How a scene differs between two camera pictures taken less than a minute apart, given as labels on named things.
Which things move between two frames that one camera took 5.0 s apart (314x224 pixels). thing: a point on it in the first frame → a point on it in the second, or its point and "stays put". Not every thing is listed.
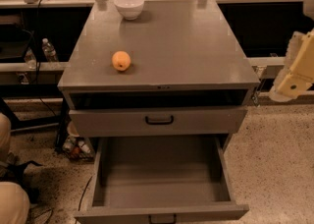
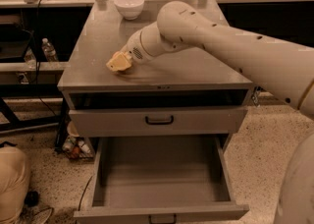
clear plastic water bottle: (49, 51) stays put
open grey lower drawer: (161, 179) stays put
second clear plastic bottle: (30, 58) stays put
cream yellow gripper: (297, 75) → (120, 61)
